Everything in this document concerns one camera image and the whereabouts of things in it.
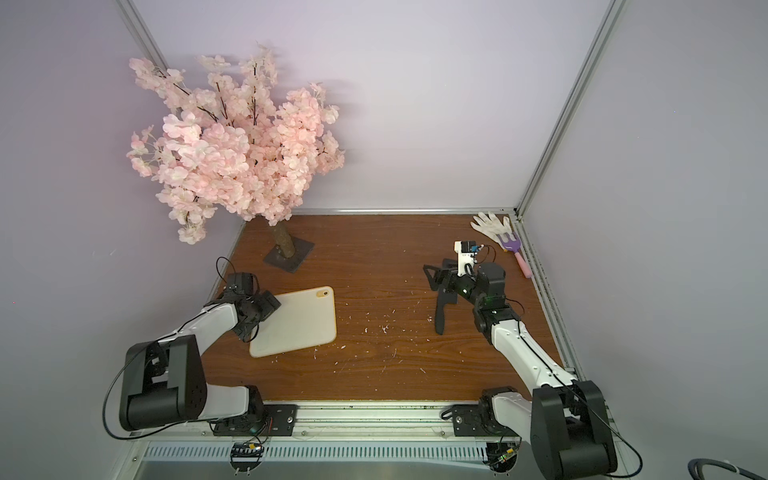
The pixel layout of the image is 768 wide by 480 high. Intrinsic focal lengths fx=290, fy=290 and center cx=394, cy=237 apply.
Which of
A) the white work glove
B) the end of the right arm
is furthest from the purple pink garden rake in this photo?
the end of the right arm

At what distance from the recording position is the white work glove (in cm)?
113

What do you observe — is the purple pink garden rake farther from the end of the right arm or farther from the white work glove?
A: the end of the right arm
